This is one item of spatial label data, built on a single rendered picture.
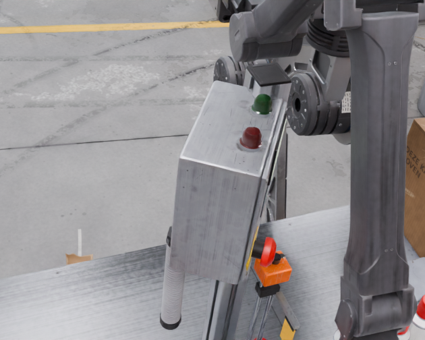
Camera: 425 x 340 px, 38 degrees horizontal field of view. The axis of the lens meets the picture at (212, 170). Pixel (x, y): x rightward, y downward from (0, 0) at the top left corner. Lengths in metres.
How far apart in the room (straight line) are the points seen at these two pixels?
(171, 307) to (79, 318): 0.40
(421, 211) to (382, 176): 0.83
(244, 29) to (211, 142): 0.30
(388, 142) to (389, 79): 0.07
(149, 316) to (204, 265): 0.55
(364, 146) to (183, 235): 0.24
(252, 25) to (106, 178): 1.96
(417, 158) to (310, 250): 0.33
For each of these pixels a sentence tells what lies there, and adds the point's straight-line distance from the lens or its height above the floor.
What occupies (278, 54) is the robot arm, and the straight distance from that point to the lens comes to 1.01.
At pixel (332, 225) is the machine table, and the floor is 0.83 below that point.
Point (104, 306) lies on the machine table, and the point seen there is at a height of 0.83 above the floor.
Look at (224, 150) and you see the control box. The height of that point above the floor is 1.47.
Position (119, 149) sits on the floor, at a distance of 2.99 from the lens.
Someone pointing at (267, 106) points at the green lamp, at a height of 1.49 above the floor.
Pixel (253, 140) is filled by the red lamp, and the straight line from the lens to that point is 0.68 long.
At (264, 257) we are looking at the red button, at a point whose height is 1.33.
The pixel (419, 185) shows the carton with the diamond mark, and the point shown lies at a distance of 1.50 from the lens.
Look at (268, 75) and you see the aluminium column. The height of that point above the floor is 1.50.
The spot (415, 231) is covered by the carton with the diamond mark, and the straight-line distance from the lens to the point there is 1.54.
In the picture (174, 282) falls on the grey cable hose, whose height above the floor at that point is 1.19.
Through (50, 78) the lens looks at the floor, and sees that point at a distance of 3.49.
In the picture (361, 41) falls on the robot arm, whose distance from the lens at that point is 0.65.
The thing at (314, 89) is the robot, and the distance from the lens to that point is 1.35.
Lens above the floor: 1.90
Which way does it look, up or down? 41 degrees down
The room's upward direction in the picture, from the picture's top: 8 degrees clockwise
